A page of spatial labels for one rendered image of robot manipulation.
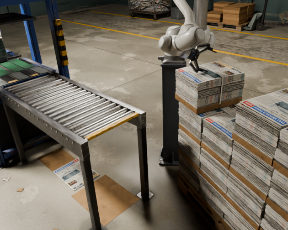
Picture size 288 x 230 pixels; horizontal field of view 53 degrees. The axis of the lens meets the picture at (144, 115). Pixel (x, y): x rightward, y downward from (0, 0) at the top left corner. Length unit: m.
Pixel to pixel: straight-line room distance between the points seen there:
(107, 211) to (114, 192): 0.22
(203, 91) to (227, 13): 6.36
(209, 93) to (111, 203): 1.21
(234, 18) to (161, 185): 6.11
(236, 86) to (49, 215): 1.72
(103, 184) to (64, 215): 0.43
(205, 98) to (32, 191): 1.71
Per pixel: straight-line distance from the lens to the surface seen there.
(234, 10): 8.07
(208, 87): 1.89
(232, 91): 2.05
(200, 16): 2.21
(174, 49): 1.75
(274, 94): 1.75
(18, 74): 3.12
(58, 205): 2.58
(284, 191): 1.58
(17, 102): 2.50
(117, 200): 2.51
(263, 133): 1.53
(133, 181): 2.65
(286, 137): 1.43
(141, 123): 2.06
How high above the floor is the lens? 1.76
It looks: 29 degrees down
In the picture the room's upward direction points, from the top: 3 degrees counter-clockwise
